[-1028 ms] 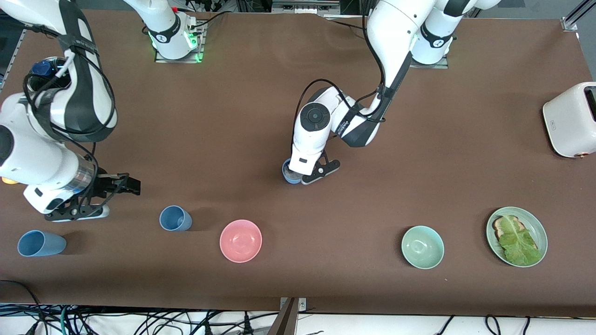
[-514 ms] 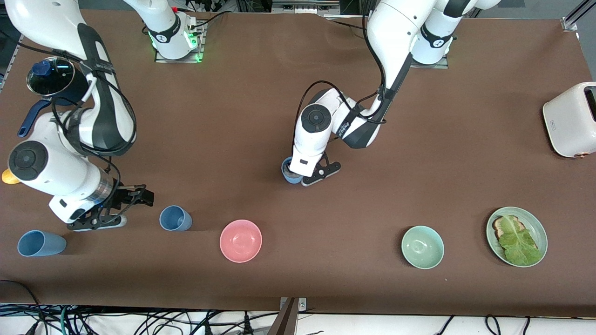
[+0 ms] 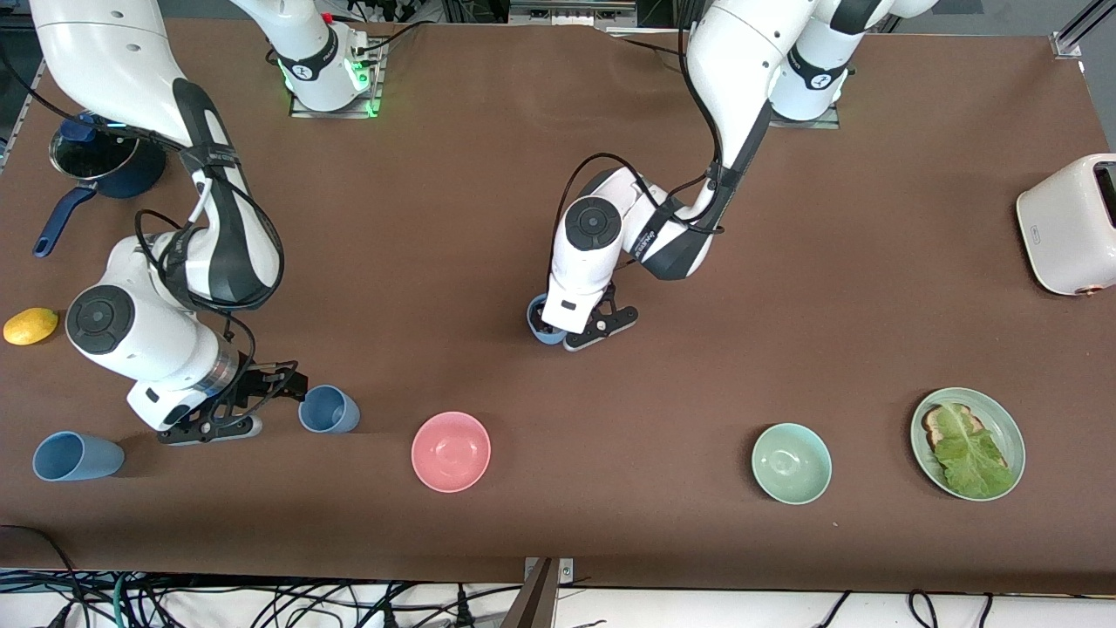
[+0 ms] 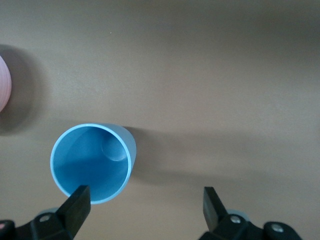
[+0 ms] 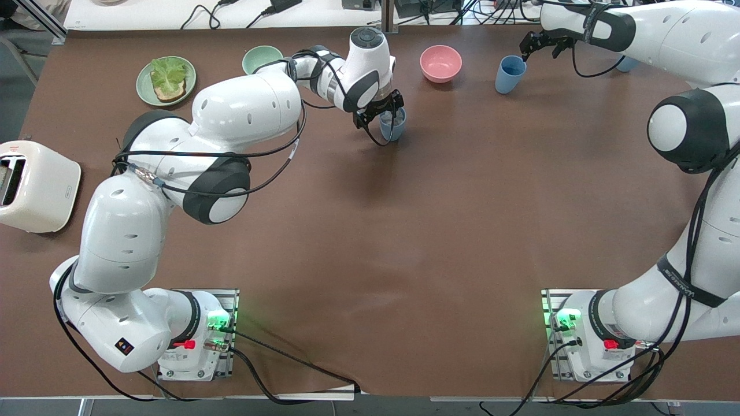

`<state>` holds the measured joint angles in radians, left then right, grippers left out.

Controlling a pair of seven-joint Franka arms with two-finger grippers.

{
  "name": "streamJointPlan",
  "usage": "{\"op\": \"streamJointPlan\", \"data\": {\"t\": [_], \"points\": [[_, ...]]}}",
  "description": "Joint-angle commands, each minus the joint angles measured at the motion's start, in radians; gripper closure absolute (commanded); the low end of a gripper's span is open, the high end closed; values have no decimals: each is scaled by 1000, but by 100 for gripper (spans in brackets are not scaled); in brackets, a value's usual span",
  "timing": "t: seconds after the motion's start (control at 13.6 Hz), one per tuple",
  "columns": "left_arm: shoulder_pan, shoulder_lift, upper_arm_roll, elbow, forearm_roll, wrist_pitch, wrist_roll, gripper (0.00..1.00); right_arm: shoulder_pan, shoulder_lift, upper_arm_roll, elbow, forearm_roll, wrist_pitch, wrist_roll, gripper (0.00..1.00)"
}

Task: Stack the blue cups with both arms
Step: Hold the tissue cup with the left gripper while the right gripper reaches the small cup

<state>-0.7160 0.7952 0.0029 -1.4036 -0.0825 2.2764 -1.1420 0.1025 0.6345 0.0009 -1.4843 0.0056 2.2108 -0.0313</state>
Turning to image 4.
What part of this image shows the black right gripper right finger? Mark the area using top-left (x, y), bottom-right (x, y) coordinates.
top-left (198, 186), bottom-right (266, 240)

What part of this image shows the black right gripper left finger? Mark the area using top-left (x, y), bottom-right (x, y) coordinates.
top-left (14, 184), bottom-right (91, 240)

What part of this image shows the short blue cup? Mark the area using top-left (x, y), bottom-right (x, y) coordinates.
top-left (49, 122), bottom-right (137, 205)

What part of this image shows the pink bowl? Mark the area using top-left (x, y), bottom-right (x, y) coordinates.
top-left (0, 55), bottom-right (12, 113)

